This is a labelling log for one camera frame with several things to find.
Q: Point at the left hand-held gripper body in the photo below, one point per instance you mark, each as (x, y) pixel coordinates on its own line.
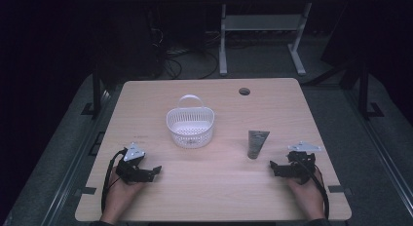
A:
(130, 161)

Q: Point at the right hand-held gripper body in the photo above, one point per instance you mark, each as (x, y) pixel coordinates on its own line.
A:
(303, 162)

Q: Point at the white plastic basket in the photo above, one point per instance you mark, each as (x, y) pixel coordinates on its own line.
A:
(191, 125)

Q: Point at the person's right hand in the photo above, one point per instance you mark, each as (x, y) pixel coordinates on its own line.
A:
(307, 196)

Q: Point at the dark tape strip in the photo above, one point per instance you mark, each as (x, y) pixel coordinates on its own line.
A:
(88, 190)
(336, 189)

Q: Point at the black metal stand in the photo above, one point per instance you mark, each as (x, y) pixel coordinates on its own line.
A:
(364, 89)
(96, 89)

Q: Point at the white metal desk frame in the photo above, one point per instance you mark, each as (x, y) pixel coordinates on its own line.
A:
(259, 23)

